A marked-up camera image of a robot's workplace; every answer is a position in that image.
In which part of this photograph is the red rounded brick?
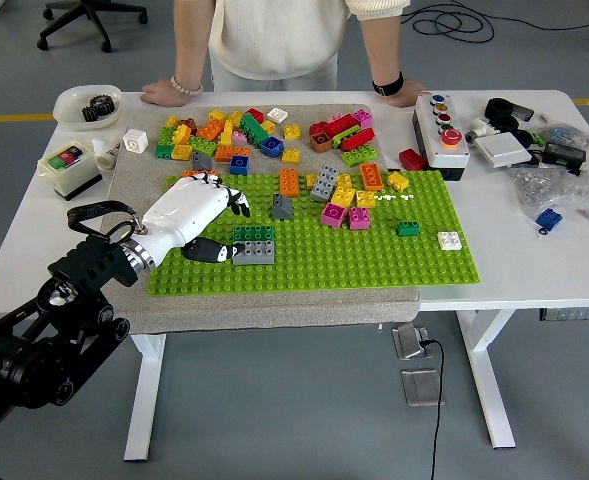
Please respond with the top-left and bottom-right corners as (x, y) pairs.
(339, 127), (377, 152)

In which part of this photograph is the extra long green brick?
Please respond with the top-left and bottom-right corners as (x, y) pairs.
(238, 113), (271, 149)

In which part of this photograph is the person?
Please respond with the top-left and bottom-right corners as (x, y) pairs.
(140, 0), (429, 109)

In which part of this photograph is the white table leg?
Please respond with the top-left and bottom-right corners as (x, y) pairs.
(456, 309), (518, 450)
(123, 333), (168, 462)

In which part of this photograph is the silver floor socket box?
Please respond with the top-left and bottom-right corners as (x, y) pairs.
(391, 323), (431, 361)

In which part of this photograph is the black power adapter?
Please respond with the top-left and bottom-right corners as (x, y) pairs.
(542, 142), (588, 177)

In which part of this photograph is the white cube brick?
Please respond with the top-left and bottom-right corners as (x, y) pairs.
(122, 128), (150, 153)

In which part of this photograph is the white bowl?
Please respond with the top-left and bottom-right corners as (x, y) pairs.
(52, 84), (124, 132)

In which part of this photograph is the flat-lying grey long brick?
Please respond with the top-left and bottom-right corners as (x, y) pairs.
(231, 240), (276, 267)

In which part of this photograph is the dark green long brick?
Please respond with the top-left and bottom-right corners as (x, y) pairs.
(232, 224), (275, 244)

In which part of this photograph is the magenta square brick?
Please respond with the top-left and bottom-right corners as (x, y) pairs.
(321, 202), (348, 229)

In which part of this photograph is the clear bag with blue part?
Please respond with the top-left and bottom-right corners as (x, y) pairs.
(536, 123), (589, 151)

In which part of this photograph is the person's right hand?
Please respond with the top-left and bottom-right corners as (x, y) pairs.
(140, 77), (181, 107)

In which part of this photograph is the black office chair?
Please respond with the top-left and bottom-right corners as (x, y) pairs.
(37, 0), (150, 54)

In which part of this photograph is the lime green flat brick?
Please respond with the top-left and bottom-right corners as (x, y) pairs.
(331, 124), (363, 150)

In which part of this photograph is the lime green long brick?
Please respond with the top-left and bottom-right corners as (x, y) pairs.
(341, 144), (380, 168)

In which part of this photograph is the push-button control box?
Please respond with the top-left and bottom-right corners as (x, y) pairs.
(412, 92), (472, 182)

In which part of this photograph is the silver floor plate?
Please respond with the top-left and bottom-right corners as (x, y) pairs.
(400, 368), (445, 408)

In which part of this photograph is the black gear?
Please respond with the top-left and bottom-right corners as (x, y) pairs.
(81, 94), (121, 123)

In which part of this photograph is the black strap roll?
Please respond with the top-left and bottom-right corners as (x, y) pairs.
(484, 97), (535, 133)

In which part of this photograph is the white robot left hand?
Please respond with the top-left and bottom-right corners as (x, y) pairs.
(140, 171), (252, 274)

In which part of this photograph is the white plastic fitting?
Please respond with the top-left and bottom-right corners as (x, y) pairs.
(464, 117), (500, 146)

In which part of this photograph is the white switch plate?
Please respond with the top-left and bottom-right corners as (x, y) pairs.
(473, 133), (534, 170)

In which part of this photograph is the white red-green switch box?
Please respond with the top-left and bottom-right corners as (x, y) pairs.
(37, 140), (104, 202)

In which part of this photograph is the person's left hand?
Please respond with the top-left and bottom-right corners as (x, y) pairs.
(381, 78), (429, 109)

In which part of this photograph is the red long brick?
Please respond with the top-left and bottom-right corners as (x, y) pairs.
(323, 113), (360, 140)

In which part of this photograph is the black floor cable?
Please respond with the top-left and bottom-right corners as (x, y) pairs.
(348, 0), (589, 37)

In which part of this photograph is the grey table control panel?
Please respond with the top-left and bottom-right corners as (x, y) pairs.
(539, 307), (589, 322)

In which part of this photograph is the black wristwatch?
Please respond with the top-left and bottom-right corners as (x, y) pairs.
(371, 70), (405, 97)

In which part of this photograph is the green toy baseplate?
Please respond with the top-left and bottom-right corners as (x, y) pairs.
(146, 169), (481, 300)

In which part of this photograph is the white tube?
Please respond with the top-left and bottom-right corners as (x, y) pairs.
(91, 137), (124, 171)

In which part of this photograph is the grey-brown mat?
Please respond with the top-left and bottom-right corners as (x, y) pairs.
(98, 103), (422, 334)

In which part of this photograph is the bead bracelet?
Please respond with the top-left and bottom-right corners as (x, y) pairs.
(169, 74), (205, 98)

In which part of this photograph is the tilted grey long brick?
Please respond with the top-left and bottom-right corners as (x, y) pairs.
(310, 164), (340, 203)

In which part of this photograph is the black power cord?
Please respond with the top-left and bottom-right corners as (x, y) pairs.
(418, 338), (448, 480)

